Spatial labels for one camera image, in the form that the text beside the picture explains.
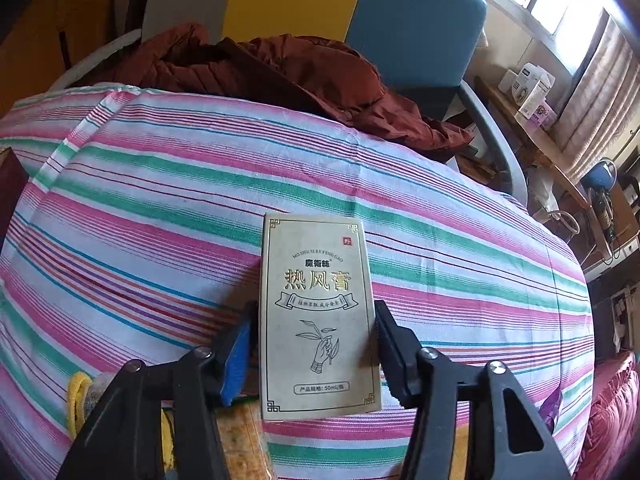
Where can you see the dark red blanket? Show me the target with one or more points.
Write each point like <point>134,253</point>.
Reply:
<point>314,75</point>

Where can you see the grey yellow blue headboard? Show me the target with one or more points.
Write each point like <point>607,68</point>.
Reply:
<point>421,48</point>

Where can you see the striped bed sheet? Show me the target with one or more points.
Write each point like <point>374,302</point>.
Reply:
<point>150,220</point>

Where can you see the cracker pack black stripe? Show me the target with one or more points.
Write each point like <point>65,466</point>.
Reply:
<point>243,441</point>

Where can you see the red clothing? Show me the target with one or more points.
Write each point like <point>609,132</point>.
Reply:
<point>614,416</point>

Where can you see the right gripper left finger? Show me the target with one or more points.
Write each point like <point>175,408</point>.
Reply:
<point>232,351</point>

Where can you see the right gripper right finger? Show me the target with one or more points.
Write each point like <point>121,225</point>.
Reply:
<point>398,350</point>

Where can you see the blue bag on desk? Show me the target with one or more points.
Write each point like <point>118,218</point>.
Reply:
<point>600,179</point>

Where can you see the cream medicine box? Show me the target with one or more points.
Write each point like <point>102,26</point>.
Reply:
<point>318,347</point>

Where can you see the white carton on desk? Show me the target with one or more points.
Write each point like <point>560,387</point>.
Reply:
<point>528,88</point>

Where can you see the wooden desk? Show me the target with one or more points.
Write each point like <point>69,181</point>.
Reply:
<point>590,245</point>

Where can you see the purple snack packet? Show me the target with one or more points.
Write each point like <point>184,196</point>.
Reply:
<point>550,409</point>

